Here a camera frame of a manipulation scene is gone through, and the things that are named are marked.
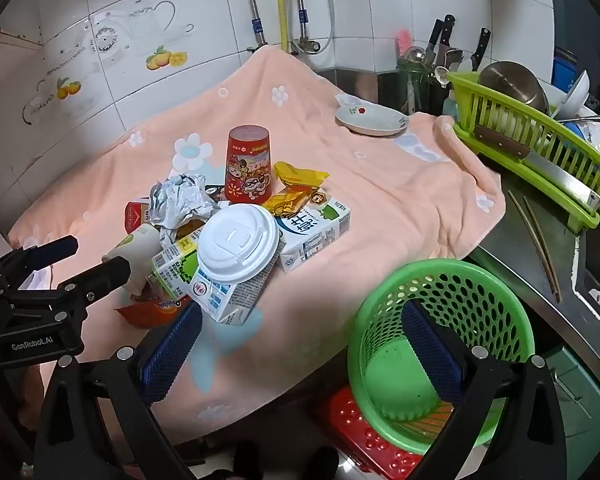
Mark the orange wafer snack packet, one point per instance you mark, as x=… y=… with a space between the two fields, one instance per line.
x=145 y=312

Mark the pink brush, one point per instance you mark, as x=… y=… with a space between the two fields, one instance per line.
x=404 y=40

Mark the steel bowl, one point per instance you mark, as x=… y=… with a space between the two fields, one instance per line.
x=510 y=80

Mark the red cartoon can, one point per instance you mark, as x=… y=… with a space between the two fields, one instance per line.
x=247 y=160

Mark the dark snack wrapper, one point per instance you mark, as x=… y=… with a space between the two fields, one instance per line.
x=214 y=192

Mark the steel ladle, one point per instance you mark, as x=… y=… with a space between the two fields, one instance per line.
x=415 y=53

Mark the beige paper cup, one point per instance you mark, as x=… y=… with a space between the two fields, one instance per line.
x=137 y=250

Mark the blue plastic container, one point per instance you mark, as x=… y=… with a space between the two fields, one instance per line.
x=564 y=67

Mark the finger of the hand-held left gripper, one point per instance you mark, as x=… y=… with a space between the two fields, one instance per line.
x=100 y=276
x=55 y=251

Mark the milk carton with green print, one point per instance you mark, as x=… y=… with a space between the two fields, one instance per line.
x=177 y=265

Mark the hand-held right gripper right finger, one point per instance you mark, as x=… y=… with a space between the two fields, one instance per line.
x=432 y=352

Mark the green plastic dish rack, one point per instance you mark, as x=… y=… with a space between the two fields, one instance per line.
x=555 y=160

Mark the white blue milk carton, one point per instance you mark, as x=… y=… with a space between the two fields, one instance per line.
x=230 y=300

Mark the wooden chopstick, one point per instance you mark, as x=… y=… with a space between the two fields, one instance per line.
x=542 y=250
x=530 y=240

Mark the peach flower print towel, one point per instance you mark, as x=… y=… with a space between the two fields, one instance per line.
x=380 y=200

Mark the white plastic cup lid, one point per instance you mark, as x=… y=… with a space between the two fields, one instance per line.
x=235 y=245

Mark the green glass utensil holder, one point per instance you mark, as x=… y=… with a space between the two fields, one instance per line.
x=412 y=87

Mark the orange yellow snack wrapper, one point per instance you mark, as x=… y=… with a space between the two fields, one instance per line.
x=285 y=202

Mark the white ceramic bowl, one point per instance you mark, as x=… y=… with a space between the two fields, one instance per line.
x=575 y=95

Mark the green plastic basket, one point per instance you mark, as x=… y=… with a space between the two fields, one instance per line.
x=395 y=385

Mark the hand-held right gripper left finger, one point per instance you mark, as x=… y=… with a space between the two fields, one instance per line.
x=172 y=347

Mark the milk carton with green top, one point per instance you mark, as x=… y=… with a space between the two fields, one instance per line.
x=315 y=240

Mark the white ceramic plate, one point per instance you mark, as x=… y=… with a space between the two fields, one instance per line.
x=370 y=120

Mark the silver foil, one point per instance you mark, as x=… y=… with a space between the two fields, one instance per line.
x=180 y=200

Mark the metal water valve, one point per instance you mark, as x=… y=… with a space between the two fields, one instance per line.
x=305 y=46

